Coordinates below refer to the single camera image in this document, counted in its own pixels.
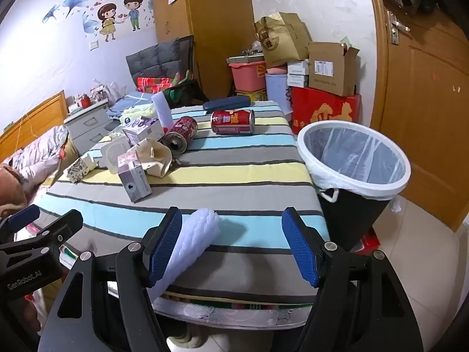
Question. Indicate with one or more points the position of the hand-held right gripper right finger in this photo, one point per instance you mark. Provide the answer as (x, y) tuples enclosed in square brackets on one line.
[(300, 249)]

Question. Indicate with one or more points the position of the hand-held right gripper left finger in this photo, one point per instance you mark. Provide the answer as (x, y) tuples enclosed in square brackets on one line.
[(163, 249)]

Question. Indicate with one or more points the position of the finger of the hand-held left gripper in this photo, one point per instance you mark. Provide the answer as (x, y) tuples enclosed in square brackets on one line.
[(22, 216), (62, 223)]

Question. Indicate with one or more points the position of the white foam net sleeve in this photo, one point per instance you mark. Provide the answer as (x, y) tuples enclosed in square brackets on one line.
[(199, 240)]

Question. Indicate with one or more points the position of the small patterned paper box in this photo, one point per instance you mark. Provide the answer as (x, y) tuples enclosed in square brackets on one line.
[(80, 168)]

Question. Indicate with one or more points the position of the white plastic container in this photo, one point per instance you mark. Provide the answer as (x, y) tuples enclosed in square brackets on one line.
[(111, 156)]

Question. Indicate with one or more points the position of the dark red drink can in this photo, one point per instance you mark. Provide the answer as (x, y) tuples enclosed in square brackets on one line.
[(181, 134)]

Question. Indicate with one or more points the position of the purple milk carton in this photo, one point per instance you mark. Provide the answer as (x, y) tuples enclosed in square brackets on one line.
[(133, 179), (143, 130)]

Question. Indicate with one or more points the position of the light patterned quilt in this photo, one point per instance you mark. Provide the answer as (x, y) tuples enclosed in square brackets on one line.
[(40, 150)]

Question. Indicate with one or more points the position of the beige cloth pouch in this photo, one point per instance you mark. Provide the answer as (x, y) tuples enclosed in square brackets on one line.
[(155, 156)]

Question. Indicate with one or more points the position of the wooden bed headboard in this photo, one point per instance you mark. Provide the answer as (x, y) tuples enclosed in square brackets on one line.
[(33, 121)]

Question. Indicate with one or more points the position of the grey drawer cabinet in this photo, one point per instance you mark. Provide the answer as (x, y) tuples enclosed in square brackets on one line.
[(88, 123)]

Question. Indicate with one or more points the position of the small red jar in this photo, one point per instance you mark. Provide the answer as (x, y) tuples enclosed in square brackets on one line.
[(85, 99)]

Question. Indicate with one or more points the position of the yellow-green tissue pack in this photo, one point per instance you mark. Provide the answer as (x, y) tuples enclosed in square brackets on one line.
[(137, 112)]

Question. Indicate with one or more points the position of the blue folded blanket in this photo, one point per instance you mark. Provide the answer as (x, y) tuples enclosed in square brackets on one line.
[(128, 104)]

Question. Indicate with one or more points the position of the red gift box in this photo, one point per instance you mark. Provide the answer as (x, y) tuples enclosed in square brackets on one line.
[(324, 110)]

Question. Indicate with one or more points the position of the white plastic bag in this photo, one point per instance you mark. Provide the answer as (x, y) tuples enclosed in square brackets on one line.
[(111, 90)]

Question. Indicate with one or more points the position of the black bag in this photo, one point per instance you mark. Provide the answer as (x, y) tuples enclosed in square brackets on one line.
[(183, 93)]

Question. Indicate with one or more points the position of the navy glasses case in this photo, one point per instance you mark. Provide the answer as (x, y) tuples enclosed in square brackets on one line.
[(225, 104)]

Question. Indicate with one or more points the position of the yellow patterned box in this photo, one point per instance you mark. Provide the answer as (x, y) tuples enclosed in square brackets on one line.
[(251, 95)]

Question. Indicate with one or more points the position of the light blue container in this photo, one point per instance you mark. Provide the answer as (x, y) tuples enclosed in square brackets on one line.
[(276, 86)]

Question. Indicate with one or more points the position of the red plaid cloth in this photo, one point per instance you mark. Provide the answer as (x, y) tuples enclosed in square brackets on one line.
[(154, 82)]

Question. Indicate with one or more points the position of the small white box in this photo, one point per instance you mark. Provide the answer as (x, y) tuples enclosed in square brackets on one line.
[(297, 68), (297, 80)]

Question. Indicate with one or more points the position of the pink plastic storage box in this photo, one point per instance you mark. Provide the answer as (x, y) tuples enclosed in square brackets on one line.
[(247, 77)]

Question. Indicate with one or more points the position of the pink cloth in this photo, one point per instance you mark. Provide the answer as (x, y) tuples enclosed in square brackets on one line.
[(276, 70)]

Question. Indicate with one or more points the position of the open cardboard box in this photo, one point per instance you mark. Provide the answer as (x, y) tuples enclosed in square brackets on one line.
[(331, 69)]

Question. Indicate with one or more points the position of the grey cushioned chair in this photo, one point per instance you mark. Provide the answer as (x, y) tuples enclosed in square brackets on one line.
[(157, 57)]

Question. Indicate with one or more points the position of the wooden door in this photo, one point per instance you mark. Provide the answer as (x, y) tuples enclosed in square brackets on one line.
[(425, 99)]

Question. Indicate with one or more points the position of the flat patterned box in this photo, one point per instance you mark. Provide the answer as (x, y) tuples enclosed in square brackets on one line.
[(245, 59)]

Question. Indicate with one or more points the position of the brown paper bag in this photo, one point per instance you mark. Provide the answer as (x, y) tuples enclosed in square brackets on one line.
[(285, 38)]

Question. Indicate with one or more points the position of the wooden wardrobe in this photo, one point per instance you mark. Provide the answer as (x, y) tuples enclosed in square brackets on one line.
[(216, 25)]

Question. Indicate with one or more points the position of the white wall switch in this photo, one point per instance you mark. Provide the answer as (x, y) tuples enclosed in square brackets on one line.
[(94, 45)]

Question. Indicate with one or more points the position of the cartoon couple wall sticker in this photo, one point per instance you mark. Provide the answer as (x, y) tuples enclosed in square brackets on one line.
[(110, 11)]

